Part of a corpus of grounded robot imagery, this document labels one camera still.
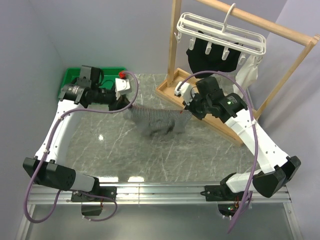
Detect wooden clothes rack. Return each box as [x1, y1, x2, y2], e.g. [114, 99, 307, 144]
[155, 0, 320, 148]

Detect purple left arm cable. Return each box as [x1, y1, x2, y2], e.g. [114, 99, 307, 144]
[24, 70, 139, 224]

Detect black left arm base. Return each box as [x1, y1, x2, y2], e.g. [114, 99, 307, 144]
[70, 186, 117, 217]

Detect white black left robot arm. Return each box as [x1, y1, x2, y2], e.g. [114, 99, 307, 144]
[23, 65, 132, 201]

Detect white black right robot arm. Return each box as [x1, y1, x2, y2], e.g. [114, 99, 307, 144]
[174, 76, 301, 200]

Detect green plastic tray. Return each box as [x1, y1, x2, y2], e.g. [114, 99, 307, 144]
[58, 65, 127, 105]

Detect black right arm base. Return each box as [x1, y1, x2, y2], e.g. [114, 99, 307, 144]
[200, 184, 244, 219]

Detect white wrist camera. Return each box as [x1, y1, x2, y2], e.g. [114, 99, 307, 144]
[174, 81, 196, 106]
[115, 78, 132, 95]

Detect white hanging garment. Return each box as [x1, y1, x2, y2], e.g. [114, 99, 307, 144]
[235, 55, 263, 91]

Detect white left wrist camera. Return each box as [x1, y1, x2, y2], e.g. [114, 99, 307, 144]
[115, 78, 132, 95]

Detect aluminium mounting rail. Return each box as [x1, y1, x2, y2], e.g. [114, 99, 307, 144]
[28, 183, 292, 205]

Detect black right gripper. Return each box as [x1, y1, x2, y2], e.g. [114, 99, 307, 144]
[183, 90, 212, 121]

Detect white clip hanger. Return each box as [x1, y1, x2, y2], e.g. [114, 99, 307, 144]
[175, 3, 267, 65]

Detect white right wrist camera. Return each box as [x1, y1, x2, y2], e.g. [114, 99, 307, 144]
[174, 81, 196, 106]

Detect striped grey boxer underwear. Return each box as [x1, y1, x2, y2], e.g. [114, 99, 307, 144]
[123, 104, 193, 136]

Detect black hanging underwear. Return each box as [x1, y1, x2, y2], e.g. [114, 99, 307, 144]
[186, 38, 241, 73]

